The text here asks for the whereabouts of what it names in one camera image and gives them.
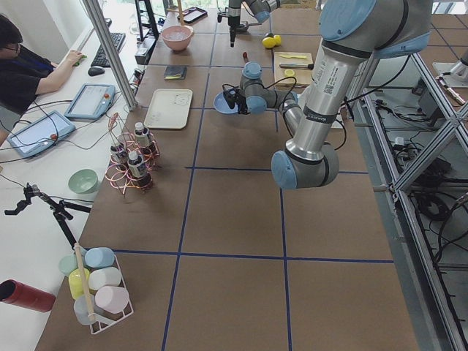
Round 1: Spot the yellow lemon upper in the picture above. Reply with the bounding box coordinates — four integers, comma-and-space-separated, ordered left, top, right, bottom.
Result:
273, 34, 282, 46

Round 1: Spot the white wire cup rack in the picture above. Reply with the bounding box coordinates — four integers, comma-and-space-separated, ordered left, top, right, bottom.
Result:
58, 243, 134, 335

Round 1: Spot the lemon half slice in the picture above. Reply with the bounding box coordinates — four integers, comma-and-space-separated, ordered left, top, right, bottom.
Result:
284, 69, 295, 78

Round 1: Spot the black keyboard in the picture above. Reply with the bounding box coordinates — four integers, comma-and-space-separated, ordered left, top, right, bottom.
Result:
90, 32, 127, 69

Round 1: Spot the steel ice scoop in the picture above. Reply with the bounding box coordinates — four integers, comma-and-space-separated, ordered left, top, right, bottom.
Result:
237, 21, 262, 31

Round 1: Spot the black tripod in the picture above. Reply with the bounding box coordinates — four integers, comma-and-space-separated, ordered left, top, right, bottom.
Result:
3, 182, 92, 253

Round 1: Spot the cream bear tray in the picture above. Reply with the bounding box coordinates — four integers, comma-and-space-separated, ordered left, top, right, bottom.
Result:
143, 88, 193, 129

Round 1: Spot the yellow plastic knife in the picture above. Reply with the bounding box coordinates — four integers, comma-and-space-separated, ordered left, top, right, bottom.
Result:
279, 53, 308, 60

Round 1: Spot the black computer mouse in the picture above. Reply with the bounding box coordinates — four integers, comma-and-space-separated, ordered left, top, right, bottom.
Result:
88, 66, 105, 77

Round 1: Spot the person in black shirt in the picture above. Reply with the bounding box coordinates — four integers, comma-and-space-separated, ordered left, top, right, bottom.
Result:
0, 13, 84, 147

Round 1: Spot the bottle white cap front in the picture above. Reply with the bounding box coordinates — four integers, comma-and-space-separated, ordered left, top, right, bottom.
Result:
128, 151, 148, 187

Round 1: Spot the wooden cutting board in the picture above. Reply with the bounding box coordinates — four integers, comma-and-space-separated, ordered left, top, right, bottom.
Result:
273, 52, 314, 87

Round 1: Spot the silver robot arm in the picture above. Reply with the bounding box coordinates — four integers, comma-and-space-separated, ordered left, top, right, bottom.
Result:
217, 0, 283, 48
223, 0, 432, 189

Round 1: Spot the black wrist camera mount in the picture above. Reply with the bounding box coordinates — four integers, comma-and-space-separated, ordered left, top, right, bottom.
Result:
222, 83, 241, 109

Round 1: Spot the teach pendant far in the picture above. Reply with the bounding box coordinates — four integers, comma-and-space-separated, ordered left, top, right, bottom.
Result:
64, 83, 116, 120

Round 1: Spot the pink ice bowl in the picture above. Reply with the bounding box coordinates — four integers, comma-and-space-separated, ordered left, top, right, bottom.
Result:
161, 26, 195, 51

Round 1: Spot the mint green bowl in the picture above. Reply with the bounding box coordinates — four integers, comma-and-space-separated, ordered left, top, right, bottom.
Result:
68, 169, 99, 195

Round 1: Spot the red cylinder bottle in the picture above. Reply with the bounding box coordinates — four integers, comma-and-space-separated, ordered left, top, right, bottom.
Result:
1, 279, 56, 312

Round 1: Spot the bottle white cap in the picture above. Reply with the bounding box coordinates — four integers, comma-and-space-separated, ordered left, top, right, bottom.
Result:
128, 151, 148, 187
135, 122, 151, 154
110, 145, 127, 165

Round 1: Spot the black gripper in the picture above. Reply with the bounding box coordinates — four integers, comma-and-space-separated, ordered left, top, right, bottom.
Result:
238, 86, 251, 115
217, 0, 248, 47

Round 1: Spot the steel muddler black tip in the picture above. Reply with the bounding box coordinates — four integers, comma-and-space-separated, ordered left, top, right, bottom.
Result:
279, 64, 314, 70

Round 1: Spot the yellow lemon round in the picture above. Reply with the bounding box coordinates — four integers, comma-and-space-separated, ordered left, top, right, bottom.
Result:
262, 37, 276, 49

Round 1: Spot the teach pendant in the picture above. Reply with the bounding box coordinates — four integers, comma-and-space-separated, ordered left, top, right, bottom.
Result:
64, 83, 116, 120
7, 110, 76, 158

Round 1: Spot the blue plate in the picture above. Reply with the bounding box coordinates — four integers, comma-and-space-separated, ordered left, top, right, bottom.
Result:
213, 92, 238, 115

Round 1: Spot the copper wire bottle rack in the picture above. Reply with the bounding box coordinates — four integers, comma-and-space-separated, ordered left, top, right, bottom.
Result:
105, 113, 160, 195

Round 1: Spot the aluminium frame post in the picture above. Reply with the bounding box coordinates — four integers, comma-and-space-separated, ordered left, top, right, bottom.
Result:
83, 0, 137, 111

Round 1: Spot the bottle white cap left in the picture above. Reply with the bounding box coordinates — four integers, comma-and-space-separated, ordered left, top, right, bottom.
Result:
135, 122, 151, 154

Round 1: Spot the teach pendant near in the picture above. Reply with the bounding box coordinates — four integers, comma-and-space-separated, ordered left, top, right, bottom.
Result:
7, 110, 76, 158

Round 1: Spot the bottle white cap right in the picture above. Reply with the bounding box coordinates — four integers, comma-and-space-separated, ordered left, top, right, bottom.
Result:
110, 145, 127, 165

